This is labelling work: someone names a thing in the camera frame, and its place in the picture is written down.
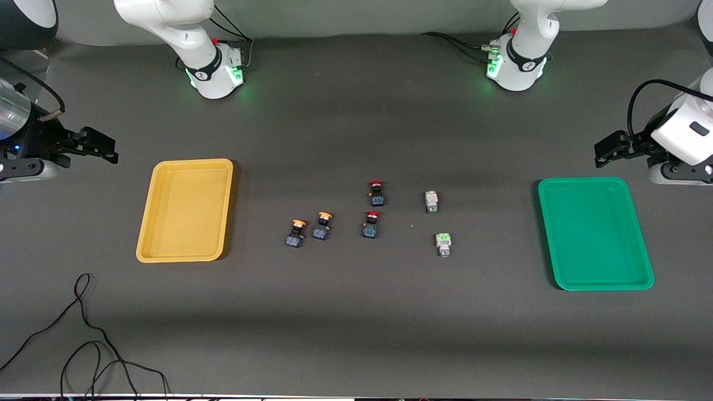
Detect yellow push button switch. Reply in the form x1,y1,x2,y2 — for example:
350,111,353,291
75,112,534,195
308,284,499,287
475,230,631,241
285,219,307,249
312,211,333,241

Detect yellow plastic tray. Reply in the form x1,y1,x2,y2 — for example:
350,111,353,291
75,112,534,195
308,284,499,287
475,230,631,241
135,158,235,263

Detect thin black loose cable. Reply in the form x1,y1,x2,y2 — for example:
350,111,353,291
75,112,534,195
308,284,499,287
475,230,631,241
0,272,170,400

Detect black arm base cable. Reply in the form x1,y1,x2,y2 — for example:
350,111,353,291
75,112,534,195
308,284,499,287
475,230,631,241
175,4,254,72
421,14,521,63

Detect black right arm base cable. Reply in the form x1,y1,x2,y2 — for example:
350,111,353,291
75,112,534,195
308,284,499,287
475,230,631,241
175,4,254,72

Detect black left arm base cable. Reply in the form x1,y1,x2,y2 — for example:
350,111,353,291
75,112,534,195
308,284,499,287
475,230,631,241
421,14,521,63

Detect green plastic tray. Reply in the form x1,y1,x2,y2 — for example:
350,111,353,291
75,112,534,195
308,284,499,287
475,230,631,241
537,177,655,291

